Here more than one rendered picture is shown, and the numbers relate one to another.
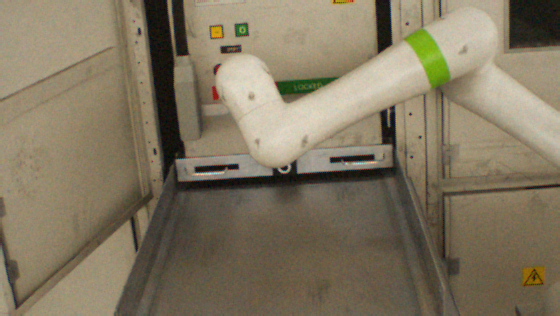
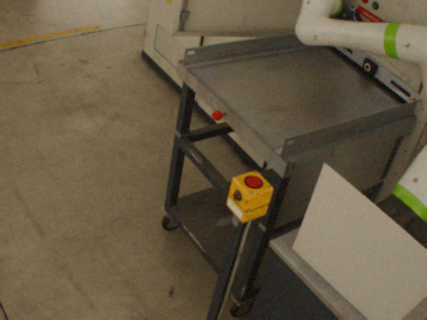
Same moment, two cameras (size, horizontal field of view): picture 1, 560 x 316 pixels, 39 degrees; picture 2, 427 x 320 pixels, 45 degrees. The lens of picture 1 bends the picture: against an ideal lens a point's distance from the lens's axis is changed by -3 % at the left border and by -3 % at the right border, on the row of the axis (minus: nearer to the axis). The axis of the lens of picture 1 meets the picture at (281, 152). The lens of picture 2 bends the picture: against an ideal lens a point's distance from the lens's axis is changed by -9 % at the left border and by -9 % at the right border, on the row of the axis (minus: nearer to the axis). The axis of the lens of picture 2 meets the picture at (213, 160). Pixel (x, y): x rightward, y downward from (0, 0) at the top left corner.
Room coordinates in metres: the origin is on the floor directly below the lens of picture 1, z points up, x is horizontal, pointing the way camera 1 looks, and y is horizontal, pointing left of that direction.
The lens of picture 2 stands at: (0.12, -1.08, 1.81)
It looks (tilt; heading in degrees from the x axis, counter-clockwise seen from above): 38 degrees down; 47
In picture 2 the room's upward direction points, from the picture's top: 12 degrees clockwise
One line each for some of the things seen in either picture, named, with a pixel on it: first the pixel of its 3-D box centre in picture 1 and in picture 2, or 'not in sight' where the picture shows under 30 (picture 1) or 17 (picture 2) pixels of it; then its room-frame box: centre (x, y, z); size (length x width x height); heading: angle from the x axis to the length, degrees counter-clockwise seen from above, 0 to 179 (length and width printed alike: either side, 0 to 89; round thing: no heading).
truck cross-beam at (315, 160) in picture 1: (284, 160); (374, 65); (1.91, -0.01, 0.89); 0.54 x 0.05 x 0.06; 88
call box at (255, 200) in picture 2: not in sight; (249, 196); (0.97, -0.35, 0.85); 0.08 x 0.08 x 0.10; 88
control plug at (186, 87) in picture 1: (188, 100); not in sight; (1.83, 0.21, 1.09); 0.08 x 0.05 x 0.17; 178
